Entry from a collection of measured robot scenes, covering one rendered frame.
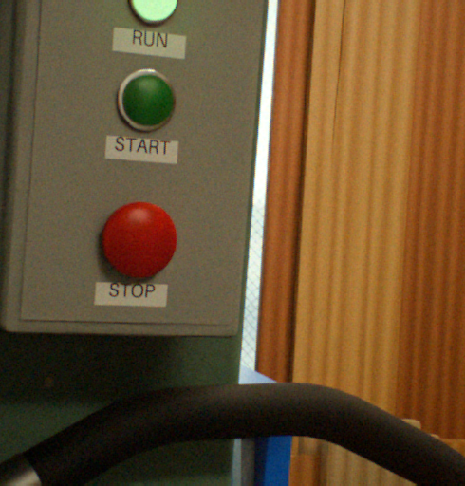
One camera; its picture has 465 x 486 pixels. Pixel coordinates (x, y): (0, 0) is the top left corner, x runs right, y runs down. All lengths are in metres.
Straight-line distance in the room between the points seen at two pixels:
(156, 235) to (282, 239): 1.49
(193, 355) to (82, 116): 0.14
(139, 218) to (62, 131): 0.05
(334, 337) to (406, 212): 0.23
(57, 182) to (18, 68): 0.05
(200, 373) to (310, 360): 1.40
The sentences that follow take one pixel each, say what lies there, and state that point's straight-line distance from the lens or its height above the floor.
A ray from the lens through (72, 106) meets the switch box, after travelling 0.50.
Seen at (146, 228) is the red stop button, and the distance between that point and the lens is 0.50.
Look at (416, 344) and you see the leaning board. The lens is 2.10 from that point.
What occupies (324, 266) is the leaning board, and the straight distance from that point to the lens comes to 1.99.
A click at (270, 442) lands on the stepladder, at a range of 1.43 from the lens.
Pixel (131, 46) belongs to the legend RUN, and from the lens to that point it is 0.51.
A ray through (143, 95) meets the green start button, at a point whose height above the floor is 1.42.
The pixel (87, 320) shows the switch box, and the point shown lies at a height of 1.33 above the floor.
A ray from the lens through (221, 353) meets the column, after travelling 0.60.
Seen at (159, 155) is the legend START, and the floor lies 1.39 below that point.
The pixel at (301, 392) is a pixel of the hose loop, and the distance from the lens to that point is 0.57.
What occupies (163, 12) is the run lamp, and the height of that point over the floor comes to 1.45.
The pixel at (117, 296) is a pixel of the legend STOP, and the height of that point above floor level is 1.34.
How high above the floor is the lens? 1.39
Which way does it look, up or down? 3 degrees down
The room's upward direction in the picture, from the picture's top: 4 degrees clockwise
